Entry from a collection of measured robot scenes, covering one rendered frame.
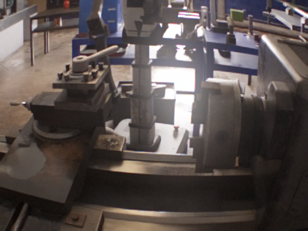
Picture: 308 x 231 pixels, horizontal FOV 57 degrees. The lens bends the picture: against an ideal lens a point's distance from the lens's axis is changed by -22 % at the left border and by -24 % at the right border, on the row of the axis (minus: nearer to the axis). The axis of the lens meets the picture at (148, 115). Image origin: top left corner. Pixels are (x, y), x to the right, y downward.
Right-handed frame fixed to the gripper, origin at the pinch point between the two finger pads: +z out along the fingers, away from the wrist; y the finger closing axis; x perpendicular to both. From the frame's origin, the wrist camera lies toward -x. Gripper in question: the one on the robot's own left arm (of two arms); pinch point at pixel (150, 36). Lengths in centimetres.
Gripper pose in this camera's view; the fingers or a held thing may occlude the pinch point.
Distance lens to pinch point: 146.0
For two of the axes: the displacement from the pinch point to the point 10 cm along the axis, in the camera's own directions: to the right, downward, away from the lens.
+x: 2.5, 0.5, 9.7
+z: -1.4, 9.9, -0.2
